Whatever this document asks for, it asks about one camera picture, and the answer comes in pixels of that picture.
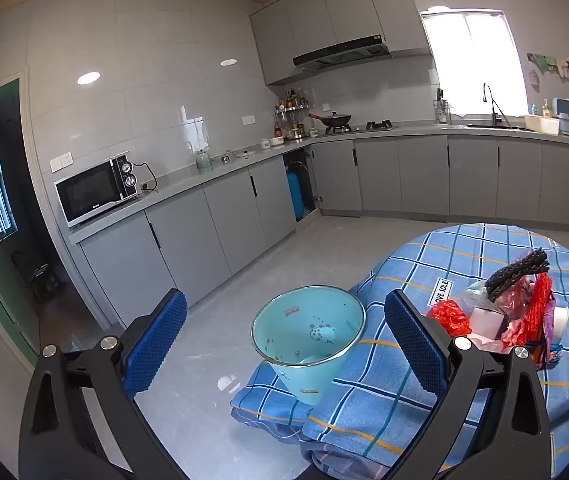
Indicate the dark chair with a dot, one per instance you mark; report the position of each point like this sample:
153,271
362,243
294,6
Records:
44,275

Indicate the red translucent plastic bag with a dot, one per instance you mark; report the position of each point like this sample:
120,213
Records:
514,302

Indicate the black kitchen faucet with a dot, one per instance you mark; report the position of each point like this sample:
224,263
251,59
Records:
484,100

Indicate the blue plaid tablecloth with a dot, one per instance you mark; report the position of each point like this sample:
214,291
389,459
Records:
464,260

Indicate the white microwave oven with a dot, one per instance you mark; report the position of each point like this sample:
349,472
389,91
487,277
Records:
89,190

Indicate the purple wrapper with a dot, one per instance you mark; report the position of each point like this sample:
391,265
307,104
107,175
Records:
546,355

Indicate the grey wall cabinets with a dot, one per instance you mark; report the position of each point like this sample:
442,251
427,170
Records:
314,10

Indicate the white plastic tub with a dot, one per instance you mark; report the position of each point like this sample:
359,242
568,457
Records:
541,125

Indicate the kitchen window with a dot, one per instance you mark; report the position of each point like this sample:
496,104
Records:
469,60

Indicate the black range hood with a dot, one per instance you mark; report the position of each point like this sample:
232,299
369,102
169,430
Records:
339,52

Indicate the metal spice rack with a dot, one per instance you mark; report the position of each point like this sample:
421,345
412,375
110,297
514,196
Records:
292,110

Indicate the clear utensil holder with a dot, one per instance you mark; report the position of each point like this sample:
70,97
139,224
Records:
442,112

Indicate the blue gas cylinder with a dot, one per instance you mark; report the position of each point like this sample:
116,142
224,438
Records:
295,195

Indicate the green door frame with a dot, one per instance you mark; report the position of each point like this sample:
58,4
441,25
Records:
4,280

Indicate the pink hanging cloth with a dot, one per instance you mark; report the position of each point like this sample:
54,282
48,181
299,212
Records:
565,66

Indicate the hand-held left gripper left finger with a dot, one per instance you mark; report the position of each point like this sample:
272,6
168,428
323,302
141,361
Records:
157,345

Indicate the white small box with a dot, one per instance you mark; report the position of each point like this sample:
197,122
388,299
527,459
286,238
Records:
486,322

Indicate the black wok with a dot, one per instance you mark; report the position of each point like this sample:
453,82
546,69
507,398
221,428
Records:
337,120

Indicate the green kettle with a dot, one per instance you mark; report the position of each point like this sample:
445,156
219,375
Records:
204,162

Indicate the grey base cabinets with counter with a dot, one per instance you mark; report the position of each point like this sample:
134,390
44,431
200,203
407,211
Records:
189,230

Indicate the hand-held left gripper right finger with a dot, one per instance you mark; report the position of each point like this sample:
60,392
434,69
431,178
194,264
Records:
414,340

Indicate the green hanging cloth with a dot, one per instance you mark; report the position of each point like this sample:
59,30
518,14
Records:
541,60

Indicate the gas stove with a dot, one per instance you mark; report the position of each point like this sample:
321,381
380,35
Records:
379,125

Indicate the white wall switch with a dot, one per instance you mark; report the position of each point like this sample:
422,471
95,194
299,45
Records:
61,161

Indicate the white cup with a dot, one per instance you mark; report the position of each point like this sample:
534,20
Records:
560,322

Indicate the pink paper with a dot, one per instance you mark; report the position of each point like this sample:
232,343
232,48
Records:
489,344

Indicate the round wall scrubber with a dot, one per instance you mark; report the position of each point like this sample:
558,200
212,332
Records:
534,78

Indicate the yellow dish soap bottle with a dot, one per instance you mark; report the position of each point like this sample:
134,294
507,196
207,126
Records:
545,110

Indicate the black mesh netting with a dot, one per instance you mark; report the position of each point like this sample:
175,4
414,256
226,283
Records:
514,270

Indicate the white wall socket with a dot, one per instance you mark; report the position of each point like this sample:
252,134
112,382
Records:
249,120

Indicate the light blue enamel basin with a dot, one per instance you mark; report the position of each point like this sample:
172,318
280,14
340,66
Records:
309,310

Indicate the clear plastic bag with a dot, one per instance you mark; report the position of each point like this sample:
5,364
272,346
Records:
474,292

